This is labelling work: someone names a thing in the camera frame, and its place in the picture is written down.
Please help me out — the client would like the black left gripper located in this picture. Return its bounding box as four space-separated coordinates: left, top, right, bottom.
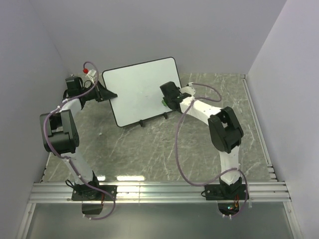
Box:
80 81 117 103

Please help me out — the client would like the white whiteboard black frame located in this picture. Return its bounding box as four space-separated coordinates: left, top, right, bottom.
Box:
102 57 181 127

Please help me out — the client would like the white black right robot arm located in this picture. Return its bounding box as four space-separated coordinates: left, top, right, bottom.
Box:
160 81 244 200

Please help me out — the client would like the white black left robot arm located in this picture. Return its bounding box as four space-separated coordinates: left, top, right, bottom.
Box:
39 76 118 201

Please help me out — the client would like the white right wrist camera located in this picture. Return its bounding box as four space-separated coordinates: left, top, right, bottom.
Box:
179 82 196 97

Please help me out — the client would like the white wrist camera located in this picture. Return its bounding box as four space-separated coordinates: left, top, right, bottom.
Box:
83 68 98 84
179 82 196 97

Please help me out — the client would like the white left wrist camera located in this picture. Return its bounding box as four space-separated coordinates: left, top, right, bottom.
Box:
83 68 98 84

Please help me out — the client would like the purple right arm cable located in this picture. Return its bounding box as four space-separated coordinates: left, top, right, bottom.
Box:
175 82 249 220

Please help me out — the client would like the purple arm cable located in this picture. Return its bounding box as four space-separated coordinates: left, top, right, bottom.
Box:
43 61 116 220
175 82 249 220

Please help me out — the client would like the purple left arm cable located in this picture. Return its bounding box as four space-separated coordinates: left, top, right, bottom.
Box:
43 61 116 220

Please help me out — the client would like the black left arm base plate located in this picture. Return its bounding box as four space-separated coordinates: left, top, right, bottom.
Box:
71 184 118 201

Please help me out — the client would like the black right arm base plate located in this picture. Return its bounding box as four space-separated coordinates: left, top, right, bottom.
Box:
201 184 250 201

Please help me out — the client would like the aluminium front mounting rail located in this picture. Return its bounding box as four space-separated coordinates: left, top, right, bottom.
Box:
28 181 291 204

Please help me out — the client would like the aluminium left side rail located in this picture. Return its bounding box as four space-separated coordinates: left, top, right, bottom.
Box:
16 203 36 239

